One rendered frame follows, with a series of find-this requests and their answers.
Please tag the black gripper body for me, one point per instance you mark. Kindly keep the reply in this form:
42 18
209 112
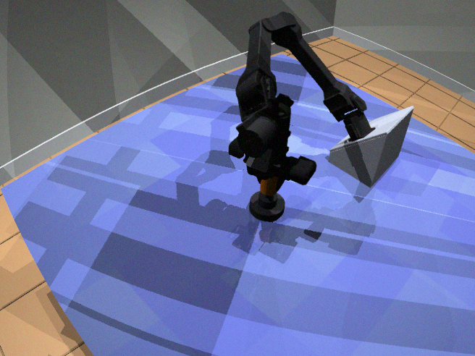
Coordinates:
300 170

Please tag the orange cylinder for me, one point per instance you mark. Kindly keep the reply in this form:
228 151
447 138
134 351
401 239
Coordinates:
269 186

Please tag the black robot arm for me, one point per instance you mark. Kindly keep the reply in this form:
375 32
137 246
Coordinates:
266 117

